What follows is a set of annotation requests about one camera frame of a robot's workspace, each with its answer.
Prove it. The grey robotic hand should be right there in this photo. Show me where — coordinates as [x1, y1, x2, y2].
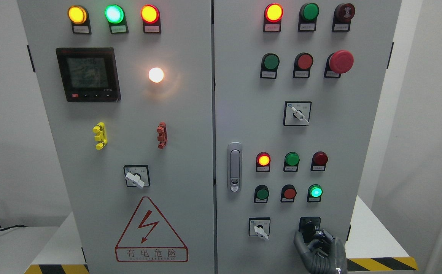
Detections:
[293, 229, 348, 274]

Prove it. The black rotary knob switch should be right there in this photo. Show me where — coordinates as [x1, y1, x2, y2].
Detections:
[299, 217, 321, 244]

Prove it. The green push button lower right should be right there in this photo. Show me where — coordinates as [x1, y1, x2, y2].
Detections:
[307, 184, 323, 203]

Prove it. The green push button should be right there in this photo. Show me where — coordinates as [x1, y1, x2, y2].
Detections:
[307, 184, 323, 203]
[260, 53, 280, 79]
[253, 185, 270, 203]

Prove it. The red push button lower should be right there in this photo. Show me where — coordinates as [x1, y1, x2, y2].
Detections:
[280, 184, 297, 203]

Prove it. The red push button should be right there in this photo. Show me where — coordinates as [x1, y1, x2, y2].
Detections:
[293, 52, 313, 78]
[280, 184, 297, 203]

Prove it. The green push button lower left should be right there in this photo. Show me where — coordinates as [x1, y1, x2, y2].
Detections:
[253, 185, 270, 203]

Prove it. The red indicator middle right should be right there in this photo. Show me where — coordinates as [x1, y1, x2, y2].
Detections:
[311, 151, 329, 171]

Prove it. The green indicator middle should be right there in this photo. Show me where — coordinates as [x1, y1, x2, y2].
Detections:
[283, 151, 300, 172]

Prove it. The red lit indicator middle left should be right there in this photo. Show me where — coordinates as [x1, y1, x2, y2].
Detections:
[256, 151, 271, 173]

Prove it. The red lightning warning sticker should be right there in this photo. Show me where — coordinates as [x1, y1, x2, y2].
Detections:
[114, 196, 189, 262]

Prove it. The grey electrical control cabinet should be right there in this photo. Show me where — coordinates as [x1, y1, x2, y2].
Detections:
[17, 0, 402, 274]

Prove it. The red emergency stop mushroom button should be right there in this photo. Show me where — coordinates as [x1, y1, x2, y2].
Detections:
[324, 50, 354, 79]

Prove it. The red push button upper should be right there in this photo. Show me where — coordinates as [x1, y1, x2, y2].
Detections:
[293, 52, 313, 78]

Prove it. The red terminal connector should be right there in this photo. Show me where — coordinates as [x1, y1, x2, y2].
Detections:
[156, 121, 168, 150]

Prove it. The green push button upper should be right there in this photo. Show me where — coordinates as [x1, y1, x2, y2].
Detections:
[260, 53, 280, 79]

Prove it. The dark red buzzer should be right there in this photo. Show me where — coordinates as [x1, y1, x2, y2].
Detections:
[332, 3, 356, 32]

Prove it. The green indicator top right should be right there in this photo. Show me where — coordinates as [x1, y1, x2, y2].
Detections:
[298, 2, 320, 32]

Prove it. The white glowing lamp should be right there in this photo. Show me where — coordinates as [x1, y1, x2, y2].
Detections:
[148, 67, 165, 83]

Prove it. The red lit indicator right door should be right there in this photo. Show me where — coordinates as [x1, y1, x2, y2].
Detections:
[263, 2, 284, 33]

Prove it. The yellow terminal connector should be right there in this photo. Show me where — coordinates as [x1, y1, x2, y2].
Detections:
[92, 122, 108, 150]

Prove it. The red-orange indicator light left door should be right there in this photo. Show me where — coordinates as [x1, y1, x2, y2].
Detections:
[140, 5, 162, 33]

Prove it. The black digital power meter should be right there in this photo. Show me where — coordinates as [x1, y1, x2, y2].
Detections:
[56, 47, 121, 102]

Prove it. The green lit indicator light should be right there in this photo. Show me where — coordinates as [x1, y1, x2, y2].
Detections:
[104, 5, 129, 34]

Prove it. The yellow indicator light top left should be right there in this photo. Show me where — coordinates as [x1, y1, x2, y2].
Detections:
[68, 5, 91, 35]

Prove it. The lower white selector switch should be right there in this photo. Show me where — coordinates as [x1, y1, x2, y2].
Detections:
[249, 217, 271, 241]

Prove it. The silver door latch handle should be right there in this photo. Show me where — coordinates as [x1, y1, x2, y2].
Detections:
[227, 142, 242, 193]

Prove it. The upper right white selector switch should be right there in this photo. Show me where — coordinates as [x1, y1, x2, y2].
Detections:
[283, 101, 312, 126]

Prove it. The left door white selector switch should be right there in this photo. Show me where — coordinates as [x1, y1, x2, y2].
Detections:
[123, 164, 150, 189]

